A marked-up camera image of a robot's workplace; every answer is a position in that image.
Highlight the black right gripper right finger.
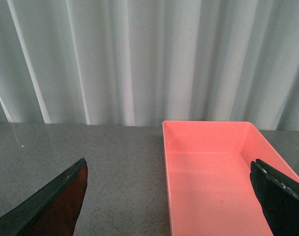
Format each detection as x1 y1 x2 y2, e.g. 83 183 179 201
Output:
250 159 299 236

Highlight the pink plastic tray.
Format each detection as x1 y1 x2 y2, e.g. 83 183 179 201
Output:
162 121 299 236

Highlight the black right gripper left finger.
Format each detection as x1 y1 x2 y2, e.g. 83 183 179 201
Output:
0 158 88 236

